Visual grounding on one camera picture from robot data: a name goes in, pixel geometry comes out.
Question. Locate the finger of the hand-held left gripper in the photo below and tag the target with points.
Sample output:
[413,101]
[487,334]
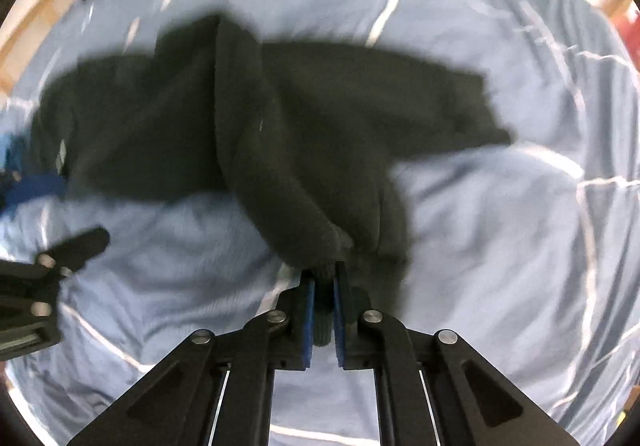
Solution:
[80,246]
[35,188]

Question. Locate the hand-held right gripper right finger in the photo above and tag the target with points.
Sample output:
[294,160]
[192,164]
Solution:
[339,321]

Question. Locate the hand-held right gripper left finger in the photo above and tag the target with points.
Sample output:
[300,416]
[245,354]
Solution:
[308,321]

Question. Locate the light blue bed sheet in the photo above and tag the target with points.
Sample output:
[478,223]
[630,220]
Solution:
[480,246]

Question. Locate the dark pants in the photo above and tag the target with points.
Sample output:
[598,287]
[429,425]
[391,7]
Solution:
[260,135]

